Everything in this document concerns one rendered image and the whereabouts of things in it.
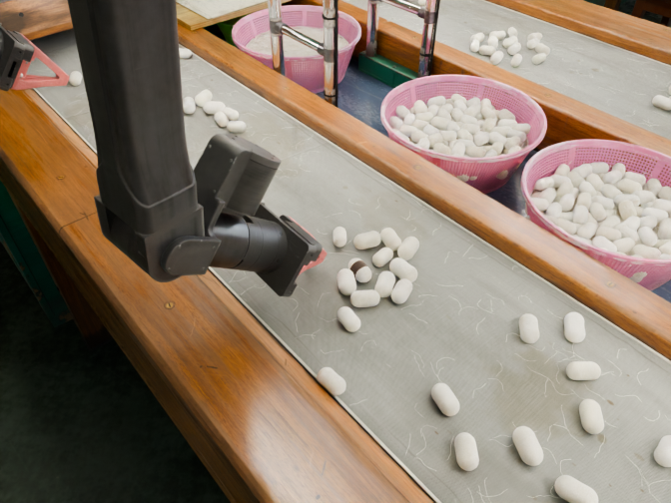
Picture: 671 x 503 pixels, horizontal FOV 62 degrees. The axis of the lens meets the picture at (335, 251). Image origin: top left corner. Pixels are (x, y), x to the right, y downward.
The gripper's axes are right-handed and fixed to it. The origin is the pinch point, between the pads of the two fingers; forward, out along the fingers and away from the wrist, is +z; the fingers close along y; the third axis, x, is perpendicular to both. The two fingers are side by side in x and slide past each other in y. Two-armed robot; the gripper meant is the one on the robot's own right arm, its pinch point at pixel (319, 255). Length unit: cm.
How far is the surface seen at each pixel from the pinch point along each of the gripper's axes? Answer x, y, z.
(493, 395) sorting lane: 0.2, -25.4, 3.0
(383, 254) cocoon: -3.8, -4.7, 5.3
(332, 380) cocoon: 6.6, -14.5, -7.5
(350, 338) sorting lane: 4.3, -10.8, -1.9
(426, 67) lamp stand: -30, 29, 39
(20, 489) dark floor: 90, 46, 10
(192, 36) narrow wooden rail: -13, 66, 15
